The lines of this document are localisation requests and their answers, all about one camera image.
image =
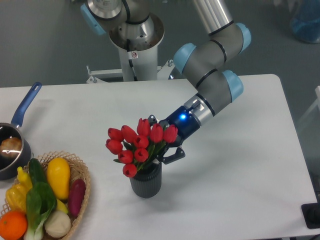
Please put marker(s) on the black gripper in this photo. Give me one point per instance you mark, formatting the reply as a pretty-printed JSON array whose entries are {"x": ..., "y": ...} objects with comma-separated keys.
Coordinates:
[{"x": 186, "y": 124}]

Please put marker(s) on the red tulip bouquet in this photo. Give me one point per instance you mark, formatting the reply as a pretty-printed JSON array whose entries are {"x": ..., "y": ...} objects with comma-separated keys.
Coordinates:
[{"x": 137, "y": 149}]

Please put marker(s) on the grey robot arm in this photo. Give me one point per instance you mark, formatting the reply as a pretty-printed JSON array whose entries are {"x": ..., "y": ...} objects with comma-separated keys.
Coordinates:
[{"x": 199, "y": 64}]

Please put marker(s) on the dark grey ribbed vase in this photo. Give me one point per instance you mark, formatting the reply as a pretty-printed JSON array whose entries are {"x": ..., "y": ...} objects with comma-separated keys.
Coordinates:
[{"x": 147, "y": 182}]

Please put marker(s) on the purple eggplant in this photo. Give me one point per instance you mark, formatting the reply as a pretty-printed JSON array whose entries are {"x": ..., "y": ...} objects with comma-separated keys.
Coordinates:
[{"x": 76, "y": 197}]

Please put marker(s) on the yellow squash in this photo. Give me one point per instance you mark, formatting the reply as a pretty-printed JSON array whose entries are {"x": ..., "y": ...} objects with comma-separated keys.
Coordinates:
[{"x": 58, "y": 177}]

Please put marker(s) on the yellow banana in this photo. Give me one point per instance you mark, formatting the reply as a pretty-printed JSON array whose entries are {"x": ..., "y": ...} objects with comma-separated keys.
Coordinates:
[{"x": 60, "y": 206}]

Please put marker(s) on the green cucumber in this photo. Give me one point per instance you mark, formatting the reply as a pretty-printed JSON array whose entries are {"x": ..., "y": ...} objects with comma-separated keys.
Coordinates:
[{"x": 36, "y": 172}]

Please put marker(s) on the green bok choy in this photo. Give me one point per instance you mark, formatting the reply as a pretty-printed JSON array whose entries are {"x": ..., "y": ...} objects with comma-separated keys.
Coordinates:
[{"x": 40, "y": 202}]

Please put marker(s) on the browned food in pan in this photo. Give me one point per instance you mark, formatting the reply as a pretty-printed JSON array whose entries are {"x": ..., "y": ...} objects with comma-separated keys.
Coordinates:
[{"x": 11, "y": 147}]

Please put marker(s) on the yellow bell pepper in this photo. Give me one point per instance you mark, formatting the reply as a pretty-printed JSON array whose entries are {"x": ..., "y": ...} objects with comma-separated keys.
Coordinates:
[{"x": 16, "y": 198}]

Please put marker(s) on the black device at table edge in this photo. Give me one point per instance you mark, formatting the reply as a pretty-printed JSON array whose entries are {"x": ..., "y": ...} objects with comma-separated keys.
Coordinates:
[{"x": 311, "y": 214}]

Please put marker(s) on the orange fruit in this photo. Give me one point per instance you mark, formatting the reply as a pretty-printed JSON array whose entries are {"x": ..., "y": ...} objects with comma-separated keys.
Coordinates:
[{"x": 13, "y": 225}]

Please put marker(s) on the blue bag in background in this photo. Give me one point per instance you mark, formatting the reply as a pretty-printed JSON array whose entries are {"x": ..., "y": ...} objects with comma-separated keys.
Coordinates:
[{"x": 305, "y": 24}]

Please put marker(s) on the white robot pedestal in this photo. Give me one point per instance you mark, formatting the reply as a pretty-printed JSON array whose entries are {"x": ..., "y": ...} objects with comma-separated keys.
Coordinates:
[{"x": 137, "y": 46}]

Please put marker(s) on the blue handled saucepan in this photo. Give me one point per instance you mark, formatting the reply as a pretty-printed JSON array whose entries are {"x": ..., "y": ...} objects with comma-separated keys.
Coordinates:
[{"x": 8, "y": 167}]

